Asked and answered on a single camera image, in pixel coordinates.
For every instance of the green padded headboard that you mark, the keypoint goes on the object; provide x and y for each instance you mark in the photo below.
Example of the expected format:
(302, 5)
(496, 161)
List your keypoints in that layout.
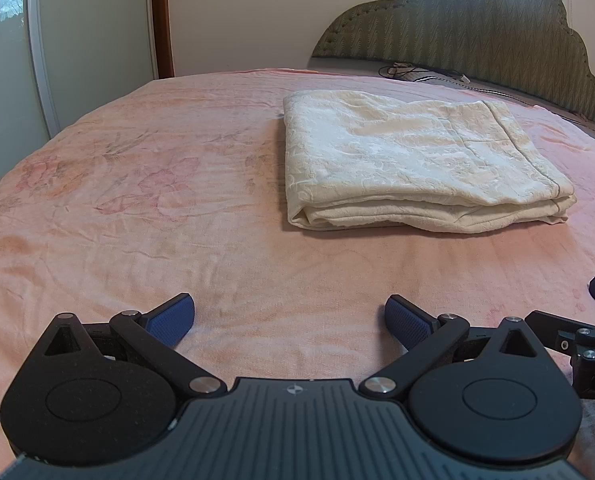
(467, 25)

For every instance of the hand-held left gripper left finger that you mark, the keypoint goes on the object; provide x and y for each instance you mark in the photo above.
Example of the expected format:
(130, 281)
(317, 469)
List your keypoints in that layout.
(172, 322)

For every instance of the grey pillow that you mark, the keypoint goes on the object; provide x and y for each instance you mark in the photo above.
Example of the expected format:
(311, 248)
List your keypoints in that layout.
(527, 97)

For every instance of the pink bed sheet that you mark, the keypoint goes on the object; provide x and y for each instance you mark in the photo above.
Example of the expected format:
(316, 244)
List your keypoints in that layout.
(152, 200)

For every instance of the white wardrobe door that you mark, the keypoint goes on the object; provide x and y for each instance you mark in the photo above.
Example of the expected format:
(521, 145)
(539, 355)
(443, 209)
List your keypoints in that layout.
(77, 45)

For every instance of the cream white blanket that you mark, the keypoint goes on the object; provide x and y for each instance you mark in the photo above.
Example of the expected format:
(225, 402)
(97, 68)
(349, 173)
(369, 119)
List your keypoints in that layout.
(417, 160)

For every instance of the brown wooden door frame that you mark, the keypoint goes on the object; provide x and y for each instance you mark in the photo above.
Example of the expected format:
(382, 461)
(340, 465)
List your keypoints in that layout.
(161, 20)

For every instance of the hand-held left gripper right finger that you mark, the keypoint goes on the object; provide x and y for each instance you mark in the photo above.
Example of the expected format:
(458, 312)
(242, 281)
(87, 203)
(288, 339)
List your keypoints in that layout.
(405, 322)

